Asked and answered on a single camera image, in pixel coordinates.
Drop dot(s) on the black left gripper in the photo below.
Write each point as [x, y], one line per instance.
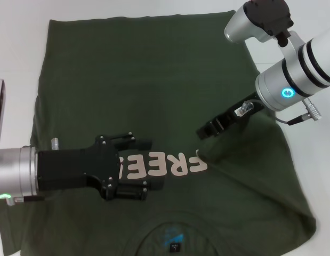
[74, 168]

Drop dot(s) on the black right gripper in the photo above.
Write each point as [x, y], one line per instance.
[254, 102]

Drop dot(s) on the dark green FREE t-shirt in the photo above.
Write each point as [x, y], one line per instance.
[154, 80]

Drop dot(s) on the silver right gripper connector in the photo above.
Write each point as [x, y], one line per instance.
[244, 108]

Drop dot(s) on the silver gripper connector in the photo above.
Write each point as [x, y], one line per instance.
[244, 108]
[55, 144]

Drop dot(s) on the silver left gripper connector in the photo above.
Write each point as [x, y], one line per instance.
[55, 144]

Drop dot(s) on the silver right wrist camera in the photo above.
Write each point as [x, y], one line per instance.
[239, 26]

